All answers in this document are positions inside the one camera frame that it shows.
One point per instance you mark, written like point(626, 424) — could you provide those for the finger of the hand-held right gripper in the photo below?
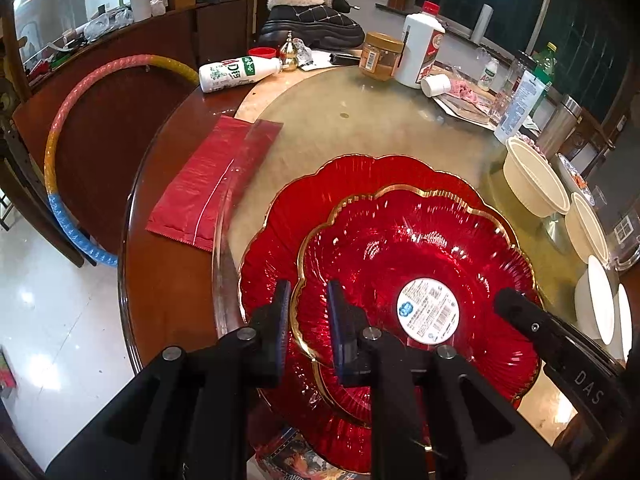
point(522, 312)

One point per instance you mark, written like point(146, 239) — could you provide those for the small red gold-rimmed plate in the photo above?
point(400, 240)

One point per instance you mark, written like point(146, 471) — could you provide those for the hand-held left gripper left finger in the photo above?
point(283, 320)

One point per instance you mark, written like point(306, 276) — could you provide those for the peanut butter jar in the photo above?
point(380, 57)

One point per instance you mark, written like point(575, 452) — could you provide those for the white paper roll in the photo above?
point(482, 22)

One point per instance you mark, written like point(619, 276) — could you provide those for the blue and white tube package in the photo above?
point(515, 110)

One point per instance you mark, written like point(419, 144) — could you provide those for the white paper cup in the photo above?
point(436, 86)

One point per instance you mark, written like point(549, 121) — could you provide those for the red plastic bag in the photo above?
point(200, 185)

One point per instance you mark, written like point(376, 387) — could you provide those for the clear plastic bag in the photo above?
point(107, 22)

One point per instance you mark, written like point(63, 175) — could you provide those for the green soda bottle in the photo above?
point(546, 67)

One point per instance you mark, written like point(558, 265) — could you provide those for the pink yellow blue hula hoop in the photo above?
point(55, 125)

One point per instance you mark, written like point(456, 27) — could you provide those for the flat tray under meat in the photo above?
point(465, 110)

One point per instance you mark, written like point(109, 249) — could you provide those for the black fur-lined boot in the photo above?
point(310, 20)

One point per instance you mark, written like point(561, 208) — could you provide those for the dark wooden cabinet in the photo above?
point(220, 25)

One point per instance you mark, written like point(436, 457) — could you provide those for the white liquor bottle red cap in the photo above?
point(417, 45)

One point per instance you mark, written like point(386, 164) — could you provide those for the stainless steel thermos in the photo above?
point(559, 125)

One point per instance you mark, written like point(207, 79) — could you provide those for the white paper sheet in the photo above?
point(315, 59)

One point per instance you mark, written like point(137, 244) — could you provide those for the large red glass plate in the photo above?
point(280, 240)

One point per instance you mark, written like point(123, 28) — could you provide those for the white milk drink bottle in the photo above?
point(230, 72)

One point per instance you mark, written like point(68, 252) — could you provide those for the white foam bowl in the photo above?
point(623, 320)
point(595, 300)

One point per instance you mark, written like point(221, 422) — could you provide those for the white plate with food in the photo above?
point(577, 177)

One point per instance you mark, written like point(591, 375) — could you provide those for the pink sliced meat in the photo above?
point(465, 91)

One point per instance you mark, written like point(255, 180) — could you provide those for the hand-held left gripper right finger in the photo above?
point(338, 325)

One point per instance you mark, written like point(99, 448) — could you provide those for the clear drinking glass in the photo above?
point(625, 240)

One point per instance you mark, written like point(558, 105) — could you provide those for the golden gourd-shaped ornament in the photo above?
point(290, 55)

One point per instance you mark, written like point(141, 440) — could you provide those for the small black case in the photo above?
point(345, 58)

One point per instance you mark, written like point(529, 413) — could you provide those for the colourful printed packet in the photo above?
point(295, 455)

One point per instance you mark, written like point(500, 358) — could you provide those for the beige plastic bowl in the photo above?
point(532, 180)
point(587, 230)

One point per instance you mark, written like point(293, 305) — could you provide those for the small white drink bottle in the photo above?
point(488, 76)

